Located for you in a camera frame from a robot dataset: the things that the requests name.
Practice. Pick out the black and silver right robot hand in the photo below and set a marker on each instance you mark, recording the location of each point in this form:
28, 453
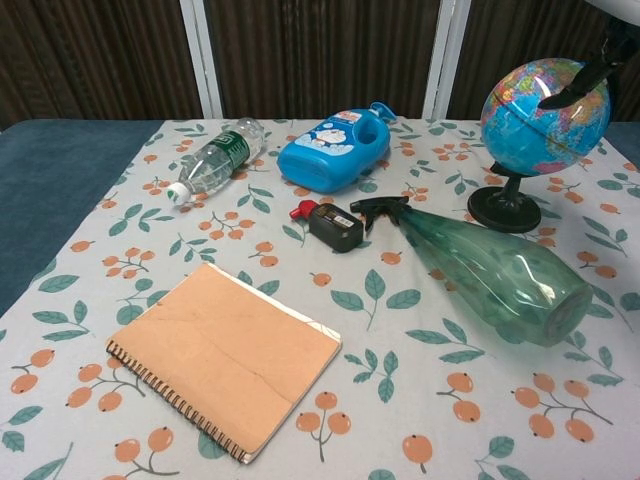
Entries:
580, 85

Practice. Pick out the small globe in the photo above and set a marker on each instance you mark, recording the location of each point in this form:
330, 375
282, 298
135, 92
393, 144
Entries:
530, 130

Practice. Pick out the brown ribbed partition panel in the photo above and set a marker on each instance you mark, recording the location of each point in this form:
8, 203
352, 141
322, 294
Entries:
90, 50
525, 30
325, 50

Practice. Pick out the green transparent spray bottle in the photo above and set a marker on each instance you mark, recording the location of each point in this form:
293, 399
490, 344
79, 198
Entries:
500, 280

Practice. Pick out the black ink bottle, red cap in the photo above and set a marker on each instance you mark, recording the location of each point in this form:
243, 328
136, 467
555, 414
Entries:
337, 227

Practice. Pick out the floral leaf-print tablecloth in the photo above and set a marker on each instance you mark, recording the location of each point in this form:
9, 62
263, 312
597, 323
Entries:
400, 400

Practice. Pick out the clear water bottle, green label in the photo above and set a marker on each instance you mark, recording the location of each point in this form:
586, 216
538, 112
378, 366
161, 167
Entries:
220, 155

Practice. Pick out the orange spiral notebook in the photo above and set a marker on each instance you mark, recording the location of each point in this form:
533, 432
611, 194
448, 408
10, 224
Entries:
225, 355

